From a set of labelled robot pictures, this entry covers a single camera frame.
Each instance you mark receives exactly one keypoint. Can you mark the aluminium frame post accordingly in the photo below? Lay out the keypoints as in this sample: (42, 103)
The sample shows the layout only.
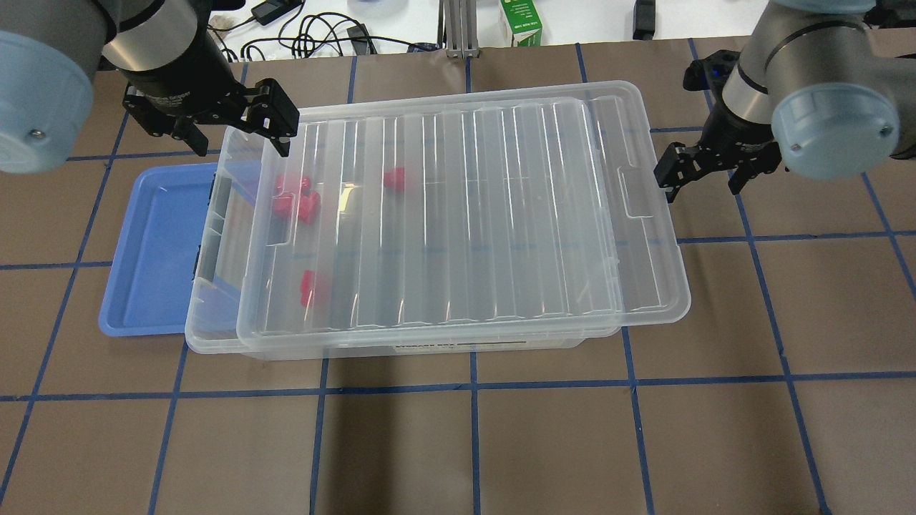
(457, 29)

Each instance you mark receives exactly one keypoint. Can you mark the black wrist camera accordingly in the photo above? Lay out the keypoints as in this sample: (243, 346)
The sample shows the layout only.
(710, 73)

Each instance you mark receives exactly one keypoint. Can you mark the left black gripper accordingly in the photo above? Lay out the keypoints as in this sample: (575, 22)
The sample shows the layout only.
(184, 74)

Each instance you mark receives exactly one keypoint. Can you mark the lone red block in box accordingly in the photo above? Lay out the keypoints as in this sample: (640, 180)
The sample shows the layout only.
(395, 179)

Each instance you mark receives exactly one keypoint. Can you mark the blue plastic tray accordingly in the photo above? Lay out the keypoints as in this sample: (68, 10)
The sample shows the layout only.
(181, 253)

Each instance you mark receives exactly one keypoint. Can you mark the green white carton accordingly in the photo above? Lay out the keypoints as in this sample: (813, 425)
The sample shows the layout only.
(522, 23)

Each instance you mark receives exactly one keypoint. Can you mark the clear plastic storage box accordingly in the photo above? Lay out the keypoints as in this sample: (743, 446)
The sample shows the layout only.
(501, 240)

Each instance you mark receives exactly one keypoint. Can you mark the black power adapter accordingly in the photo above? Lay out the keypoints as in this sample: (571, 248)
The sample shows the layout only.
(267, 12)

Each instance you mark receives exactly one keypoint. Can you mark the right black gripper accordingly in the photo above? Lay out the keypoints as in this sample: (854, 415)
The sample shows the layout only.
(728, 137)

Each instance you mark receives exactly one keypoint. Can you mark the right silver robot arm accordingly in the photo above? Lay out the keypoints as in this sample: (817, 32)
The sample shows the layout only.
(806, 92)

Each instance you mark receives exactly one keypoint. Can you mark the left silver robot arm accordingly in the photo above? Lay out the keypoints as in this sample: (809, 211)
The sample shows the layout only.
(51, 51)

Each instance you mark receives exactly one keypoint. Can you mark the clear plastic box lid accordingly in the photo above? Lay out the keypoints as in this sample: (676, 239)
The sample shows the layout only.
(651, 275)

